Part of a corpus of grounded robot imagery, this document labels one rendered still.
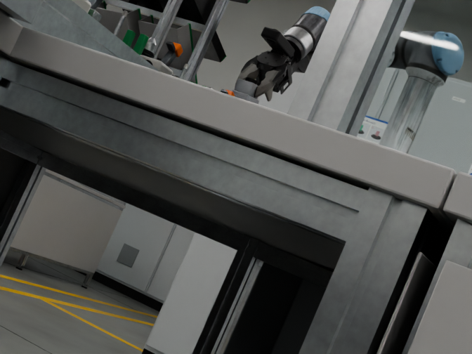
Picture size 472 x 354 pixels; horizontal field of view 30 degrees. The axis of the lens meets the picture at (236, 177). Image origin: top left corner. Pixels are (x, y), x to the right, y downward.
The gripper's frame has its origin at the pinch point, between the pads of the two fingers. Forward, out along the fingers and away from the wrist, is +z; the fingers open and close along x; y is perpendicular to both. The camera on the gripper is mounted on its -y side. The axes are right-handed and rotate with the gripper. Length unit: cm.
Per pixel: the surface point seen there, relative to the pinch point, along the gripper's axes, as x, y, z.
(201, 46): 11.1, -9.0, 1.0
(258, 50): 417, 503, -590
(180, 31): 15.0, -13.3, 2.9
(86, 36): -24, -63, 65
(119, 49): -25, -58, 61
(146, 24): 25.1, -12.3, 2.7
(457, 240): -84, -81, 92
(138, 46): -10, -42, 42
